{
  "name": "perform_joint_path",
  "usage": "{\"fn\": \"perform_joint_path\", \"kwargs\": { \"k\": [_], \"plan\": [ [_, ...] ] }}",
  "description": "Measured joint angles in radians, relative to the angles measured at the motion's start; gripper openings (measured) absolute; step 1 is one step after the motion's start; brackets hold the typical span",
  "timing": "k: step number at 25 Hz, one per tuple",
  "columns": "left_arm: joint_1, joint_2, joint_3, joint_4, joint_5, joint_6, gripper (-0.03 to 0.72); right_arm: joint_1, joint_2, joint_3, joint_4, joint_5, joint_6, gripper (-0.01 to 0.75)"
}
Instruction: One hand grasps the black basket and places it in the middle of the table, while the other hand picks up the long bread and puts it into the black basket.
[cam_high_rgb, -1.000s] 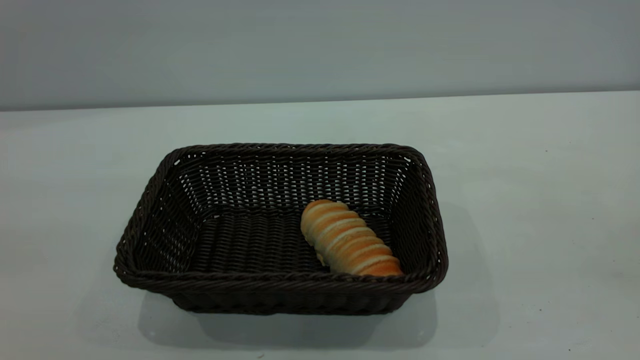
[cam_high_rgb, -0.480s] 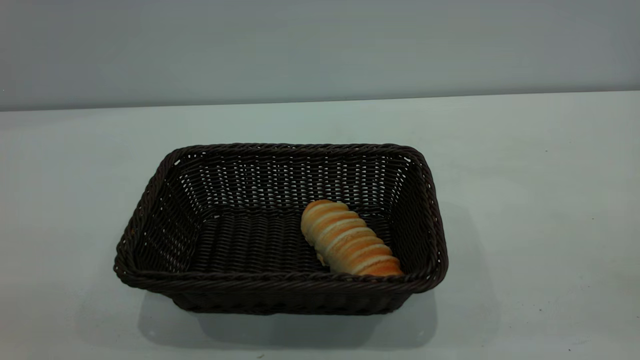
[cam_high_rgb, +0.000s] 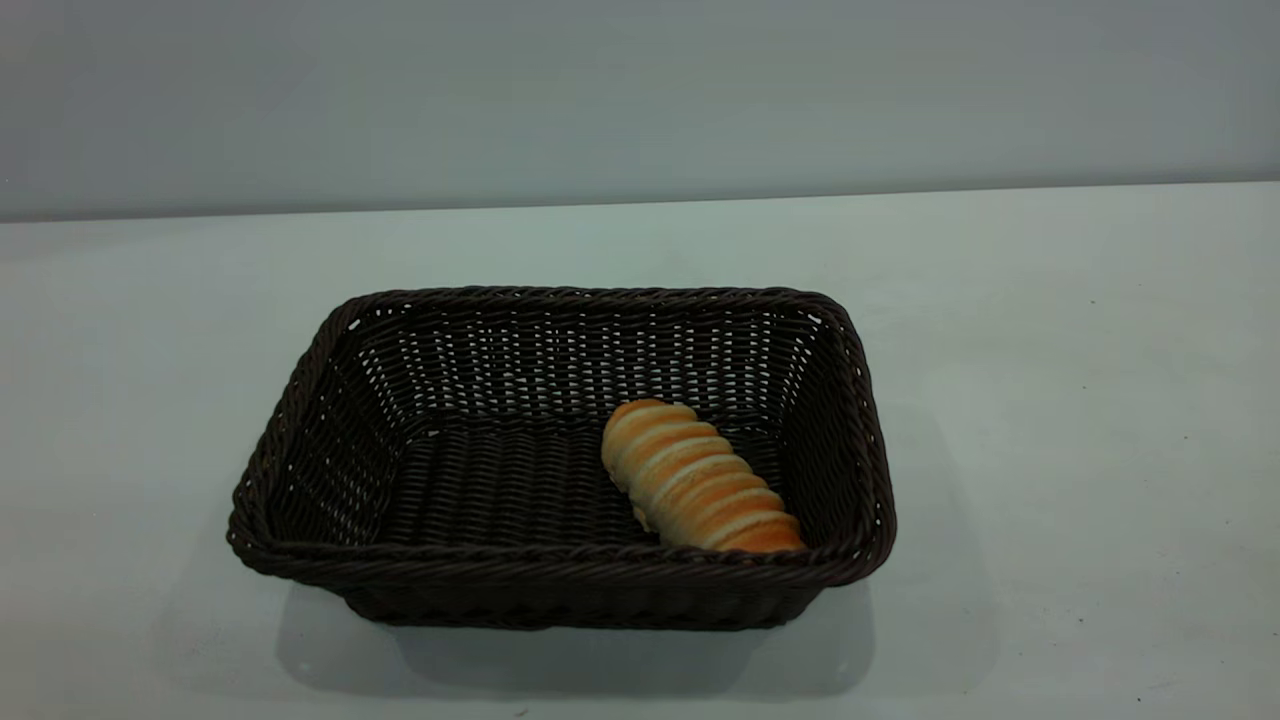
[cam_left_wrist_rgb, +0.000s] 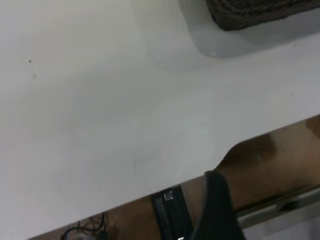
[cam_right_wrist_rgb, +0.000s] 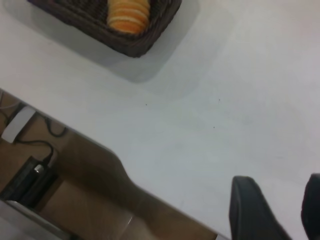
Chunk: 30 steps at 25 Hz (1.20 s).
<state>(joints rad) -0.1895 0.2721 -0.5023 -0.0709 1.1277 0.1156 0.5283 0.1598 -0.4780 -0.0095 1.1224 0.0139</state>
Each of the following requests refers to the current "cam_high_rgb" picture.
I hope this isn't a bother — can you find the striped orange bread roll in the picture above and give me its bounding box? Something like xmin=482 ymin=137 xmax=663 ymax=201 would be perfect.
xmin=601 ymin=399 xmax=807 ymax=554

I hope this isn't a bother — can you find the black woven wicker basket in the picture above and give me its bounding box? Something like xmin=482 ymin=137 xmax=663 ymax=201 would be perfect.
xmin=227 ymin=286 xmax=898 ymax=632

